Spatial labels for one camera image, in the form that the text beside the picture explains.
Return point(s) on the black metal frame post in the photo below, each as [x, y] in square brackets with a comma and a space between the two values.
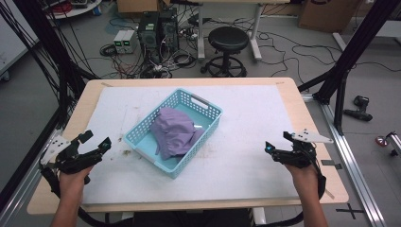
[359, 47]
[52, 47]

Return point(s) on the person's left hand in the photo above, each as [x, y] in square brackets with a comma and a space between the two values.
[71, 187]

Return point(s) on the black round stool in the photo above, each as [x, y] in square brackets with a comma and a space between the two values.
[228, 38]

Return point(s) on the light blue plastic basket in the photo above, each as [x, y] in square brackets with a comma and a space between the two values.
[142, 126]

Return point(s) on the grey power supply unit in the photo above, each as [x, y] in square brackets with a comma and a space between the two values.
[119, 41]
[130, 41]

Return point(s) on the white cabinet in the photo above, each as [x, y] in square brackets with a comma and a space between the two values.
[12, 47]

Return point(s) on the person's right hand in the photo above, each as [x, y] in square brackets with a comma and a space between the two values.
[304, 181]

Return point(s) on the white desk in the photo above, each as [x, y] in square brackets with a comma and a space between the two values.
[257, 31]

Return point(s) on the black tape piece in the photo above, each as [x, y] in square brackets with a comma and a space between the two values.
[329, 163]

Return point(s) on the purple shorts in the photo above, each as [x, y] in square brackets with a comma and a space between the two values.
[173, 129]

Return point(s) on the aluminium floor rail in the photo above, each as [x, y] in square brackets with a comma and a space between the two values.
[19, 195]
[346, 151]

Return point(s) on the silver metal bar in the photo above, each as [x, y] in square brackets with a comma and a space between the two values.
[395, 140]

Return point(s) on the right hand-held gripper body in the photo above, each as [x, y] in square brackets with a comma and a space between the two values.
[299, 156]

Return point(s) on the round white table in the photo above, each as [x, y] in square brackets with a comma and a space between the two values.
[78, 11]

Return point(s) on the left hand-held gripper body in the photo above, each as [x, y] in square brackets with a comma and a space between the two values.
[67, 159]

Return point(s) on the white foam mat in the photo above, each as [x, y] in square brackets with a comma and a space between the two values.
[252, 126]

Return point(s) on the brown cardboard box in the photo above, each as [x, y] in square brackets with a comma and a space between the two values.
[138, 5]
[327, 15]

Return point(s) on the black computer tower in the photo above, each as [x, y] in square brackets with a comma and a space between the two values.
[168, 31]
[148, 34]

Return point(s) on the red round object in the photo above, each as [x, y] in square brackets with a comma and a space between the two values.
[381, 141]

